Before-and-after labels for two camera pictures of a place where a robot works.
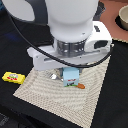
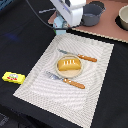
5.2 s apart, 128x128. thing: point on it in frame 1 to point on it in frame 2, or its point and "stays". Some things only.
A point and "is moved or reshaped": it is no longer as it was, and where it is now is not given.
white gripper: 89,51 to 70,10
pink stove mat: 112,8 stays
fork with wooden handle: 54,77 stays
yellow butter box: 13,77 stays
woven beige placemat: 71,102 stays
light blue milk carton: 71,76 is moved or reshaped
